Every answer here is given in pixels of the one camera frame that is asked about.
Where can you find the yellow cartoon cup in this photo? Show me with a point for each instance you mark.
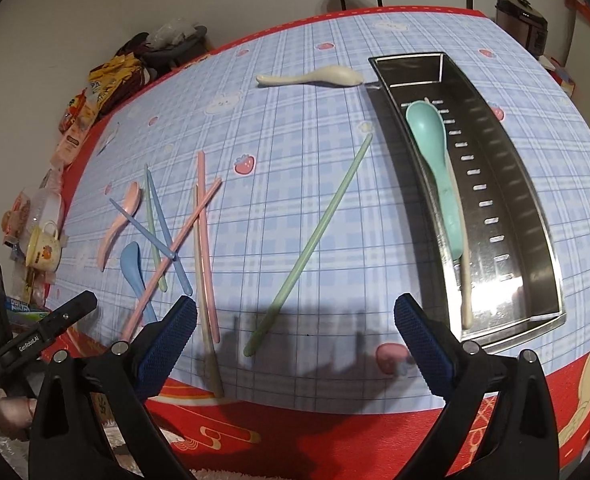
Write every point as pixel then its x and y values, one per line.
pixel 45 250

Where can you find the blue green box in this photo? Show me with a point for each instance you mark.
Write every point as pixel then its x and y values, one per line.
pixel 25 307

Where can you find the orange snack packet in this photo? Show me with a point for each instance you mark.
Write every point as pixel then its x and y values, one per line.
pixel 77 110

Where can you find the pink snack packet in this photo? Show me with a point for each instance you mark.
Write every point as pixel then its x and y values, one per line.
pixel 72 142

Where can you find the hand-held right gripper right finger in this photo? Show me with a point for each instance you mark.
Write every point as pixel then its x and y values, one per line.
pixel 425 345

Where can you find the beige chopstick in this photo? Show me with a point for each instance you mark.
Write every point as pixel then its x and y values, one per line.
pixel 207 330

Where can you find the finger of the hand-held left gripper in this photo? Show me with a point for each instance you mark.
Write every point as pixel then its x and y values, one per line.
pixel 70 312

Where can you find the pale green chopstick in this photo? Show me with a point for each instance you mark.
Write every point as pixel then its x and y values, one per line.
pixel 161 275

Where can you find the yellow snack bags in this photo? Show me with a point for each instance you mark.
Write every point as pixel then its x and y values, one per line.
pixel 117 80

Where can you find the cream plastic spoon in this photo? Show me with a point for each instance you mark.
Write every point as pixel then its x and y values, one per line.
pixel 335 76

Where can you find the teal plastic spoon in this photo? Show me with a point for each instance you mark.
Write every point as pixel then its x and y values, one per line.
pixel 437 160

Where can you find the rice cooker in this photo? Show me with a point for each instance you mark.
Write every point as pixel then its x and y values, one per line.
pixel 522 25

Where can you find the person's left hand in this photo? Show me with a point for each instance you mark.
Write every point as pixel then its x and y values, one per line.
pixel 15 415

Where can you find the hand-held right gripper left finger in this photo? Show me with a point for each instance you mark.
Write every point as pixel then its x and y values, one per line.
pixel 167 345

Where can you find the stainless steel utensil tray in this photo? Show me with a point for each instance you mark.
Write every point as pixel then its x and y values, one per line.
pixel 515 200

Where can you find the blue plastic spoon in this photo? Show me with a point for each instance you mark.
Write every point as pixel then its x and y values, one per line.
pixel 132 265

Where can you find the pink plastic spoon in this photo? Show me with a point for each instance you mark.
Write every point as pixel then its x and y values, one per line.
pixel 120 215

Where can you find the blue chopstick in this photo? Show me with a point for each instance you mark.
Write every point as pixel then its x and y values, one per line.
pixel 135 222
pixel 167 230

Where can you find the clear plastic container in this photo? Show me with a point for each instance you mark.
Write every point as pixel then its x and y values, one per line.
pixel 45 207

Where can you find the pink chopstick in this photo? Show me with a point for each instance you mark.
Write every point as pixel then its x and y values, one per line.
pixel 204 220
pixel 175 255

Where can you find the black bowl with plastic bag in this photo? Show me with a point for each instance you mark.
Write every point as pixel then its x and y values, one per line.
pixel 175 45

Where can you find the long green chopstick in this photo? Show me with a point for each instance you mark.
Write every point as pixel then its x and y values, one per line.
pixel 315 240

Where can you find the cream chopstick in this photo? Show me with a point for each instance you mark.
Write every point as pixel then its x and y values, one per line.
pixel 466 295

